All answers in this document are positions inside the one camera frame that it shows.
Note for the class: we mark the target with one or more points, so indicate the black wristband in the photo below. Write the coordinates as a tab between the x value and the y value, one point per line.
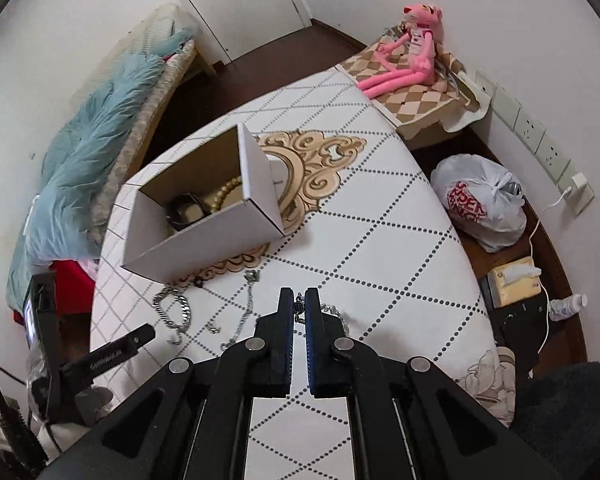
185	210

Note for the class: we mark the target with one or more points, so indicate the white door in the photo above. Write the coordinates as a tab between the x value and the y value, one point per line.
230	29

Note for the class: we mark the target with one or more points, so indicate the white plastic bag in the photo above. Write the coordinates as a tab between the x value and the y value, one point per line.
483	198

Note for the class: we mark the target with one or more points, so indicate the yellow tissue box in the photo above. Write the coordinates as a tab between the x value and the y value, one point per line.
513	282

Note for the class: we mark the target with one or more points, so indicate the checkered brown side cushion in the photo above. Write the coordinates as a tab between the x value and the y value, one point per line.
453	102

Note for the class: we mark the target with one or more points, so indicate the pink panther plush toy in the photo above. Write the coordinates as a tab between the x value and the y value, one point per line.
422	24

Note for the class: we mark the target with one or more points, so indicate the bed with red sheet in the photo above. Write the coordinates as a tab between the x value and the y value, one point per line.
130	135

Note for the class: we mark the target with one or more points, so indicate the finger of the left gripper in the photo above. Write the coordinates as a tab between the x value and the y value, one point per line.
100	361

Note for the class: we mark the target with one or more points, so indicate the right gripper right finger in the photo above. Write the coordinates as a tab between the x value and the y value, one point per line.
409	420

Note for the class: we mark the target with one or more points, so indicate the white power strip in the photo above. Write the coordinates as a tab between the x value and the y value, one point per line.
572	183

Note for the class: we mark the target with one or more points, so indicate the patterned white tablecloth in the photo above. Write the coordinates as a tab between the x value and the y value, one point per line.
381	250

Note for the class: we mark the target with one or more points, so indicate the white cardboard box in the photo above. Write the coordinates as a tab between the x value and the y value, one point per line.
214	203

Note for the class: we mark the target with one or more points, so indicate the teal blue duvet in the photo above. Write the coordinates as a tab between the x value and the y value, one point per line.
90	159

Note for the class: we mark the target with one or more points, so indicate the small white bottle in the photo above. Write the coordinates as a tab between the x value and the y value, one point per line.
561	309

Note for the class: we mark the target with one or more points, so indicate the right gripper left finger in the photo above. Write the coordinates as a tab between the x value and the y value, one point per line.
191	419

